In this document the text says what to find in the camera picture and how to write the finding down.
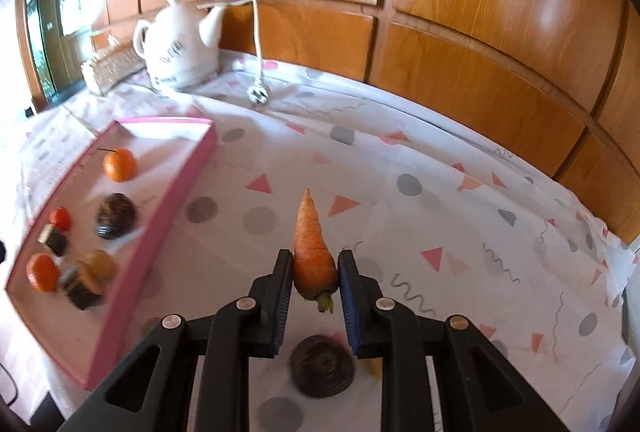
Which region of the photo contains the yellow longan fruit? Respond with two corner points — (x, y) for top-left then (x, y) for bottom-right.
(82, 249), (118, 283)
(363, 357), (383, 381)

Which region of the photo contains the dark water chestnut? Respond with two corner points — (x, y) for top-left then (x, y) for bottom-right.
(94, 193), (137, 241)
(288, 334), (355, 398)

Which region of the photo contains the yellow longan fruit front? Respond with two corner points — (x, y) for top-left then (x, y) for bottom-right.
(82, 249), (118, 283)

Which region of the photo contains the small orange carrot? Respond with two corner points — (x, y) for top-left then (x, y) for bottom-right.
(293, 189), (338, 313)

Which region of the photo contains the orange tangerine front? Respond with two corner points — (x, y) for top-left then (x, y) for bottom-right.
(26, 253), (61, 293)

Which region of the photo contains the orange tangerine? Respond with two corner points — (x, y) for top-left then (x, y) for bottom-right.
(99, 147), (137, 183)
(26, 253), (61, 293)

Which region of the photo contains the red cherry tomato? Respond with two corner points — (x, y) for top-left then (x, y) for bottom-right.
(49, 206), (72, 232)

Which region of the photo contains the pink shallow box tray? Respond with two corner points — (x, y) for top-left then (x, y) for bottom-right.
(6, 117), (217, 390)

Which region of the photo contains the patterned white tablecloth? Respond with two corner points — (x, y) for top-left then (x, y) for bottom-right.
(20, 52), (638, 431)

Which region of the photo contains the ornate tissue box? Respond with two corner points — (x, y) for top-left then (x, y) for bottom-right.
(80, 36), (145, 96)

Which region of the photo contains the white ceramic electric kettle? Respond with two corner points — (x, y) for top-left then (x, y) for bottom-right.
(132, 0), (226, 91)

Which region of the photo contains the wooden door with glass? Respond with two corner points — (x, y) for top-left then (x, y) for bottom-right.
(15, 0), (101, 113)

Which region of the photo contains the white power cord with plug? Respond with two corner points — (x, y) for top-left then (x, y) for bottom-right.
(196, 0), (271, 106)

